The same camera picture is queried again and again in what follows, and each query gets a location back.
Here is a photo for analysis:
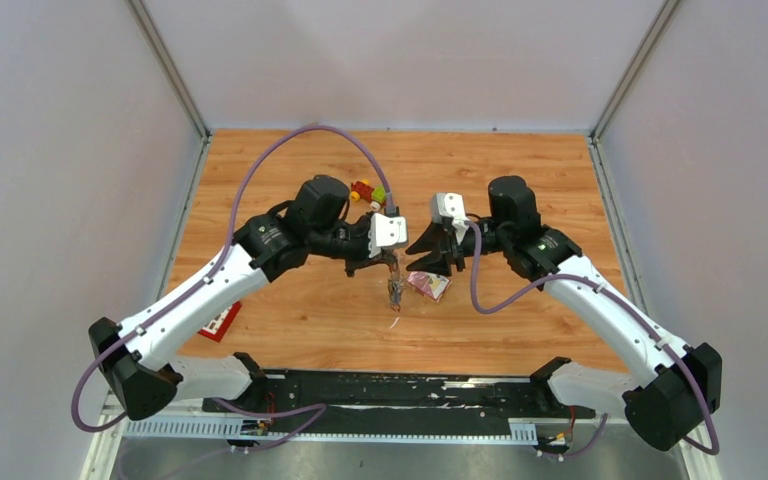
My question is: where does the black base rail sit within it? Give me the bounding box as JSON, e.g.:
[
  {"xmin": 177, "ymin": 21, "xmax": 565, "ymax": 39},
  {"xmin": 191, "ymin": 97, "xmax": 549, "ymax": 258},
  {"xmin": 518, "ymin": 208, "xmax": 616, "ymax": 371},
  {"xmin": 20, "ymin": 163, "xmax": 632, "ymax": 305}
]
[{"xmin": 234, "ymin": 369, "xmax": 596, "ymax": 438}]

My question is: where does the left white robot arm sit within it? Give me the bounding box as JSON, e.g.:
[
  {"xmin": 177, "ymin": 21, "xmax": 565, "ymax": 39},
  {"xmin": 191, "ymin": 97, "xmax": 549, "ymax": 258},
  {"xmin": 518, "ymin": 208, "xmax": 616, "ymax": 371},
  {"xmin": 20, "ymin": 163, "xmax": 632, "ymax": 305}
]
[{"xmin": 88, "ymin": 175, "xmax": 407, "ymax": 420}]

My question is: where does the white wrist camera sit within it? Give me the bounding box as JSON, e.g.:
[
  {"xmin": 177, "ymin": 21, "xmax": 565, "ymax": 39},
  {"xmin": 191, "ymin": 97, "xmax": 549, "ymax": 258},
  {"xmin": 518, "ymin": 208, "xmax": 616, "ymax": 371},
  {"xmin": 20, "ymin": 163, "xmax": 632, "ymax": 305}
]
[
  {"xmin": 368, "ymin": 213, "xmax": 409, "ymax": 258},
  {"xmin": 430, "ymin": 192, "xmax": 468, "ymax": 234}
]

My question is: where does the pink card packet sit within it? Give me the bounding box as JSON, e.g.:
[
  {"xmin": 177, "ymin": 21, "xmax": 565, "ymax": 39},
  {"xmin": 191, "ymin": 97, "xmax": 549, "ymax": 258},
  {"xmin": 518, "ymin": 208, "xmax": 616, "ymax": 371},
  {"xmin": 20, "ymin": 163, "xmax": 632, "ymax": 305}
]
[{"xmin": 407, "ymin": 271, "xmax": 451, "ymax": 302}]

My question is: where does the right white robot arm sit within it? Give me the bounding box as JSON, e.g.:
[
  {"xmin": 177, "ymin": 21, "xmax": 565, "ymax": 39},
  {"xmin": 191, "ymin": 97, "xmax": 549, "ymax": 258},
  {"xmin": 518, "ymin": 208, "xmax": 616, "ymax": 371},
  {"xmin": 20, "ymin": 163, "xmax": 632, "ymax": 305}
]
[{"xmin": 406, "ymin": 175, "xmax": 723, "ymax": 456}]

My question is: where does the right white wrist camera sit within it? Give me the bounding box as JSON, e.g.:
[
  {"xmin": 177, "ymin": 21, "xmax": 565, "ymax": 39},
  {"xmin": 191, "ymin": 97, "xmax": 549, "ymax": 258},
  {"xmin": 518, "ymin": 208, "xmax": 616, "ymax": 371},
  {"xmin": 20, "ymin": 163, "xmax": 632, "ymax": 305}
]
[{"xmin": 430, "ymin": 192, "xmax": 468, "ymax": 234}]

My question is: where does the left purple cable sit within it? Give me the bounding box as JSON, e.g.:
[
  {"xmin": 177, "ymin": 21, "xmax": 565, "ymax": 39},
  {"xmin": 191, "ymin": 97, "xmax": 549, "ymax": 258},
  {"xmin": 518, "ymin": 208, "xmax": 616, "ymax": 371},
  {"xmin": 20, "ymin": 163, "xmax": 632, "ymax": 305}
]
[{"xmin": 69, "ymin": 123, "xmax": 400, "ymax": 435}]

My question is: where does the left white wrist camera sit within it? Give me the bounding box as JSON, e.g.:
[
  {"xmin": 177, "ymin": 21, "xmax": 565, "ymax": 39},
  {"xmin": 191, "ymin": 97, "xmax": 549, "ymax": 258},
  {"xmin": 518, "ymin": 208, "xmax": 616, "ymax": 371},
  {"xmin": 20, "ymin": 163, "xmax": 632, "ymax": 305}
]
[{"xmin": 368, "ymin": 213, "xmax": 409, "ymax": 258}]

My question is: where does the metal key holder red handle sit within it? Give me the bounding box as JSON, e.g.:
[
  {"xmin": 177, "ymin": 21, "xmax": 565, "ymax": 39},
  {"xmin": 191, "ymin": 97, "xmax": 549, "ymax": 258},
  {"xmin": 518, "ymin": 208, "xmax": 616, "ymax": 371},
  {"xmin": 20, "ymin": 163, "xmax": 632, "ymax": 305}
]
[{"xmin": 383, "ymin": 250, "xmax": 404, "ymax": 312}]

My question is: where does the colourful toy brick car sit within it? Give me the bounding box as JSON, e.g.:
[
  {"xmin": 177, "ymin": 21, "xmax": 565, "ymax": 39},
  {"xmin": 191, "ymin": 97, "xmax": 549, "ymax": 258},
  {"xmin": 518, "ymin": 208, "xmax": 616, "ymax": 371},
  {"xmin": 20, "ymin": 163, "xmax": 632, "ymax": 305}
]
[{"xmin": 349, "ymin": 181, "xmax": 387, "ymax": 205}]

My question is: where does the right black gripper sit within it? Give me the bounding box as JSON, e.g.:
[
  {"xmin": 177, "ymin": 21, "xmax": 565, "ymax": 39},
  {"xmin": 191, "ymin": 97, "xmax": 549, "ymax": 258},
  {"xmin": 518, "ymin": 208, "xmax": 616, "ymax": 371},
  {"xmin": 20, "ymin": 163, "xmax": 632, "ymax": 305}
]
[{"xmin": 405, "ymin": 220, "xmax": 512, "ymax": 276}]

